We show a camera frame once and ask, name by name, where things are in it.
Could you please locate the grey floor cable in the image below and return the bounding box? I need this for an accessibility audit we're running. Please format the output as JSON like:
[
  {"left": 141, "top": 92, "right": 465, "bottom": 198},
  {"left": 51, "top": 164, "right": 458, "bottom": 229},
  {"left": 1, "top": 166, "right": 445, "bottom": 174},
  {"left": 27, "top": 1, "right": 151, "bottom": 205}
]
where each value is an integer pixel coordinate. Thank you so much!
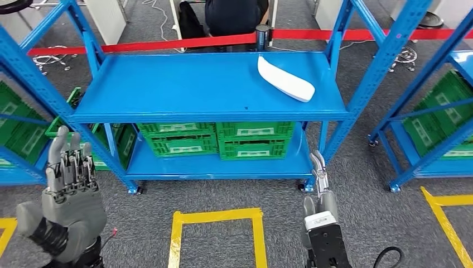
[{"left": 268, "top": 39, "right": 375, "bottom": 53}]

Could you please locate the yellow floor tape square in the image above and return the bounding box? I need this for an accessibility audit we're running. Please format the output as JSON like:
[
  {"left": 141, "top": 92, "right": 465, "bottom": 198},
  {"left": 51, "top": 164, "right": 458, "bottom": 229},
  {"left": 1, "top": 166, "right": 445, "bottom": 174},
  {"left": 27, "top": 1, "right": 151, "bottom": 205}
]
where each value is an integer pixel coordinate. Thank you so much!
[
  {"left": 420, "top": 186, "right": 473, "bottom": 268},
  {"left": 168, "top": 208, "right": 269, "bottom": 268}
]

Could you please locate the red barrier belt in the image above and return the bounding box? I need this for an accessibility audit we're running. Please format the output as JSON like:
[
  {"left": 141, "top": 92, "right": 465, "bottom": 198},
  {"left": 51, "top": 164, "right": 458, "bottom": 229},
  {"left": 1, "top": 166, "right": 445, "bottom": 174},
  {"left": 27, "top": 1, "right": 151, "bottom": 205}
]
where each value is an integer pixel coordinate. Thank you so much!
[{"left": 27, "top": 28, "right": 473, "bottom": 57}]

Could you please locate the white floor cable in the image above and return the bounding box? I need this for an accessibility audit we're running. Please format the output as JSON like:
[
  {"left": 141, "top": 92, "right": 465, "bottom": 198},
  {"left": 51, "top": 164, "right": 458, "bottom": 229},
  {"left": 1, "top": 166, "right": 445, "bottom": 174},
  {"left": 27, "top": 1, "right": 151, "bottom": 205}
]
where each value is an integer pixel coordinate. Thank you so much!
[{"left": 142, "top": 0, "right": 186, "bottom": 54}]

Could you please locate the white curved plastic part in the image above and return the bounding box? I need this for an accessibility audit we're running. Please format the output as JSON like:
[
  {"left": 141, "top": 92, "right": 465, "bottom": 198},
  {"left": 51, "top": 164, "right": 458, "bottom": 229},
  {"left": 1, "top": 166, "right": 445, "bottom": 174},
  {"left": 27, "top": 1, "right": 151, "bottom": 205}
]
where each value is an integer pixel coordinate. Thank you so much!
[{"left": 257, "top": 55, "right": 316, "bottom": 103}]

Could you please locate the blue metal shelf rack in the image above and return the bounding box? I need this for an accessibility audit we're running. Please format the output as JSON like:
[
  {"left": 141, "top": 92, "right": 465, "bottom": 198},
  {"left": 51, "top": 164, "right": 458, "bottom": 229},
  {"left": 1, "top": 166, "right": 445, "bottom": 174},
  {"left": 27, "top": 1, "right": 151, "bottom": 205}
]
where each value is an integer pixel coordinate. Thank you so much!
[
  {"left": 368, "top": 7, "right": 473, "bottom": 194},
  {"left": 0, "top": 0, "right": 435, "bottom": 195},
  {"left": 0, "top": 66, "right": 56, "bottom": 186}
]

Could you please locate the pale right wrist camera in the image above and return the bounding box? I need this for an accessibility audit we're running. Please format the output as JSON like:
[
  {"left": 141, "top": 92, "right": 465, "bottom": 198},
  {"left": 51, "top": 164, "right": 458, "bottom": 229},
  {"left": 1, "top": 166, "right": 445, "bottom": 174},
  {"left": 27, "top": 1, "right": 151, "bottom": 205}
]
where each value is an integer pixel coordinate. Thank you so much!
[{"left": 303, "top": 210, "right": 353, "bottom": 268}]

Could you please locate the black barrier post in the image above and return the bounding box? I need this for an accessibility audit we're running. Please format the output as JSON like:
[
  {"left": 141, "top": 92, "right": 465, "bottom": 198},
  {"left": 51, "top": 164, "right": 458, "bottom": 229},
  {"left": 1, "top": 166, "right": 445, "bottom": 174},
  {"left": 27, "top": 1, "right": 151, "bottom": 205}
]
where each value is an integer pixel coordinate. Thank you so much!
[{"left": 255, "top": 25, "right": 273, "bottom": 52}]

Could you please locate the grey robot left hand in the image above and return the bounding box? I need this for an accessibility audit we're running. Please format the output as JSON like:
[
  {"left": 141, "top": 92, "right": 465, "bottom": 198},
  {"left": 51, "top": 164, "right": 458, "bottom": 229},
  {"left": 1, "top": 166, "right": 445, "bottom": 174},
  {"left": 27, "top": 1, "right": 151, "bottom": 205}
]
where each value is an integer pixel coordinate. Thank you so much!
[{"left": 15, "top": 126, "right": 108, "bottom": 264}]

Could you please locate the red tipped thin wire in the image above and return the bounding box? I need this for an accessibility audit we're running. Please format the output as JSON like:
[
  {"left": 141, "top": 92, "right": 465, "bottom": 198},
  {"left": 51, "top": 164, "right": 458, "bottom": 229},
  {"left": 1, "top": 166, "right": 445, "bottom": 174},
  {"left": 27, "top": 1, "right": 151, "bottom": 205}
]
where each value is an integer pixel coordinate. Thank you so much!
[{"left": 102, "top": 228, "right": 118, "bottom": 249}]

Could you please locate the black backpack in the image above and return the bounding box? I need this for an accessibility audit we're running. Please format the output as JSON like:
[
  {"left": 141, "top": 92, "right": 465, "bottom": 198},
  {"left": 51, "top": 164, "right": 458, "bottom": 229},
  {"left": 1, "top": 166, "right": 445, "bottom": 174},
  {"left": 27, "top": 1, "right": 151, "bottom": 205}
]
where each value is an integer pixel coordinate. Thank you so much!
[{"left": 178, "top": 1, "right": 206, "bottom": 40}]

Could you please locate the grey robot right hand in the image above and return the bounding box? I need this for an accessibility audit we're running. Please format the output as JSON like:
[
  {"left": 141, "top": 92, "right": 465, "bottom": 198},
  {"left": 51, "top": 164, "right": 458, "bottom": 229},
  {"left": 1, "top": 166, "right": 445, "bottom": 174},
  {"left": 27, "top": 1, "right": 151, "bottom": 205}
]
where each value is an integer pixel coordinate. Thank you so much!
[{"left": 301, "top": 150, "right": 339, "bottom": 250}]

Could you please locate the black seat chrome stool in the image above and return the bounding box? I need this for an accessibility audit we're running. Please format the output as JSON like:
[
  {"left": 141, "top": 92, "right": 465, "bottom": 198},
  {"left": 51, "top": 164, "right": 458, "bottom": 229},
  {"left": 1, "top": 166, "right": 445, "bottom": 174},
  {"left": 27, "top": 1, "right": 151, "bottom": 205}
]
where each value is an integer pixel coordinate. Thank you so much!
[
  {"left": 0, "top": 0, "right": 79, "bottom": 76},
  {"left": 387, "top": 11, "right": 445, "bottom": 73}
]

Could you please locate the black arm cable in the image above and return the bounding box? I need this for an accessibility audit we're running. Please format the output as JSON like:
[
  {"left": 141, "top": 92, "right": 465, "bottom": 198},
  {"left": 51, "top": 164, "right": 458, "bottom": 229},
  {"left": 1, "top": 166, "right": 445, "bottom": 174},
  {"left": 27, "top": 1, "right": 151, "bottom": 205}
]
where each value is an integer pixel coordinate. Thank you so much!
[{"left": 373, "top": 246, "right": 404, "bottom": 268}]

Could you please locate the green plastic crate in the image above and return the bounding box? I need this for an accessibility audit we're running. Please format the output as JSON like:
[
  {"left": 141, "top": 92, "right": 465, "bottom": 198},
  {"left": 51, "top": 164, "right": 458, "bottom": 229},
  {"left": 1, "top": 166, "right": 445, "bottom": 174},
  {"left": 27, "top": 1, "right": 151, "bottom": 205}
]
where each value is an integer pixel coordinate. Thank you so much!
[
  {"left": 0, "top": 81, "right": 50, "bottom": 168},
  {"left": 219, "top": 138, "right": 292, "bottom": 161},
  {"left": 402, "top": 70, "right": 473, "bottom": 160},
  {"left": 144, "top": 133, "right": 219, "bottom": 159},
  {"left": 45, "top": 87, "right": 138, "bottom": 171},
  {"left": 216, "top": 122, "right": 296, "bottom": 142},
  {"left": 137, "top": 122, "right": 217, "bottom": 138}
]

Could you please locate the person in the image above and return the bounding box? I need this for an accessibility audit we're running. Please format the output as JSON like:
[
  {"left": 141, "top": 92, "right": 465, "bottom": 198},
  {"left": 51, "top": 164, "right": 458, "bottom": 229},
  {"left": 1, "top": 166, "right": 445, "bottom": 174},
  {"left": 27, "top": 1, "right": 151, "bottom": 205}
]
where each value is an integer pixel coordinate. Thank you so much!
[{"left": 205, "top": 0, "right": 270, "bottom": 38}]

